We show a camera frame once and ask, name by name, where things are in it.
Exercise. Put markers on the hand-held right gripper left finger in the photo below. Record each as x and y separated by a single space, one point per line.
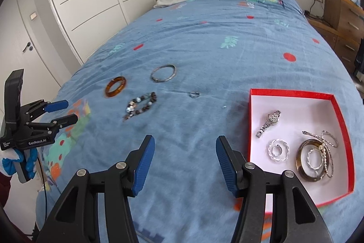
143 163

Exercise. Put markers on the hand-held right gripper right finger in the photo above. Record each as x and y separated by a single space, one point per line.
226 163

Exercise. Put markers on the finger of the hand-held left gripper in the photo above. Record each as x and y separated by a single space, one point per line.
66 119
57 105

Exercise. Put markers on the twisted silver hoop earring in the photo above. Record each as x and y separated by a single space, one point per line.
308 159
270 151

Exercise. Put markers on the silver wristwatch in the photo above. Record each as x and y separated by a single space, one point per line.
272 117

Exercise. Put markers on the dark brown bangle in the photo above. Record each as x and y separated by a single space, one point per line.
299 160

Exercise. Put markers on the red box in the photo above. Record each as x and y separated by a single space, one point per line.
298 106

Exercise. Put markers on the person's left forearm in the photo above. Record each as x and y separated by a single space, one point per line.
3 189

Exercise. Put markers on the person's left hand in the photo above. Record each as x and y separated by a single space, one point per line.
31 162

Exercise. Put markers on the amber bangle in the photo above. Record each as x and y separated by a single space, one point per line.
109 90

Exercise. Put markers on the white door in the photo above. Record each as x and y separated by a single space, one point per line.
42 41

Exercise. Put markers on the thin silver bangle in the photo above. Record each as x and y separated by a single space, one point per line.
155 78

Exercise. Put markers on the printed blue blanket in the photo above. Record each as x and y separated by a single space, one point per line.
213 60

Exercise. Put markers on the wooden nightstand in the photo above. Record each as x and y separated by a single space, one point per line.
322 29

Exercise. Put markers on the wooden dresser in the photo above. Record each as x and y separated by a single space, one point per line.
347 18

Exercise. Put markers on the wall light switch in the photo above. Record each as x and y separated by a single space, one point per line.
33 15

